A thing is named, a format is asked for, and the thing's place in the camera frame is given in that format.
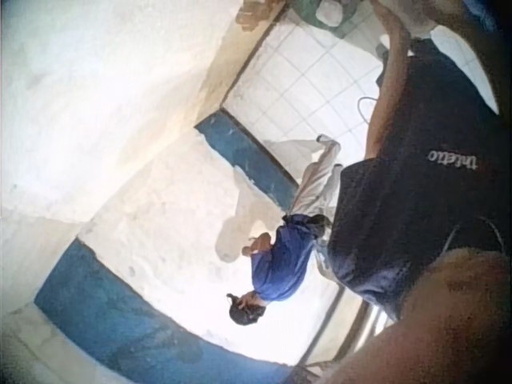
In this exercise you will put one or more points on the brown wooden object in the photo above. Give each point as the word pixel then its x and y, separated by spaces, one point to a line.
pixel 251 13

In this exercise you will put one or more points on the green container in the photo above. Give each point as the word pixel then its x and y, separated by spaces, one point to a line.
pixel 307 11

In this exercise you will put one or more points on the white bucket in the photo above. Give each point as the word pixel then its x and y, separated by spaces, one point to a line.
pixel 329 11

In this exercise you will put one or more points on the person's legs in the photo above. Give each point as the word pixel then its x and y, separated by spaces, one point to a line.
pixel 420 18

